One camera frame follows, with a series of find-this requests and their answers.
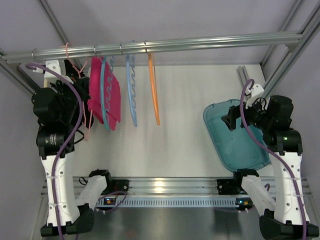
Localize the slotted cable duct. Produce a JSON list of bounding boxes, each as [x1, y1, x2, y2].
[[96, 197, 250, 208]]

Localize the pink clothes hanger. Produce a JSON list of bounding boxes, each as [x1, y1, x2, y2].
[[65, 42, 92, 142]]

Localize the teal plastic bin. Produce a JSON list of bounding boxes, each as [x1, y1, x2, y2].
[[203, 99, 271, 172]]

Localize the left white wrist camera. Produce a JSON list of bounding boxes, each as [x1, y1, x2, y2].
[[33, 59, 73, 87]]

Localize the teal clothes hanger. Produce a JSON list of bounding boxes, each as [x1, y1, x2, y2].
[[100, 56, 120, 131]]

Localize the pink trousers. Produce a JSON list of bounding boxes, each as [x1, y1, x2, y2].
[[87, 57, 121, 131]]

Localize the light blue clothes hanger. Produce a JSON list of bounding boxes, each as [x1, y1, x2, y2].
[[126, 54, 138, 127]]

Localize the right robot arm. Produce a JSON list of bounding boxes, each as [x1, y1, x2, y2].
[[221, 95, 320, 240]]

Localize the aluminium hanging rail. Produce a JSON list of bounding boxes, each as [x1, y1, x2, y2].
[[1, 31, 303, 64]]

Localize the orange clothes hanger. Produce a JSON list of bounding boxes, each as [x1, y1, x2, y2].
[[148, 53, 160, 126]]

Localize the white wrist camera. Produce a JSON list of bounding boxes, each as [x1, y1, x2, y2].
[[33, 59, 73, 87], [244, 83, 264, 109]]

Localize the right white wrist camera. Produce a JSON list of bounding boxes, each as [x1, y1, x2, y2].
[[244, 83, 264, 109]]

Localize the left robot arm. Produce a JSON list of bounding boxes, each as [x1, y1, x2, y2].
[[31, 77, 110, 237]]

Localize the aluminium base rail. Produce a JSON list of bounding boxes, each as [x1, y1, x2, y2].
[[41, 175, 312, 197]]

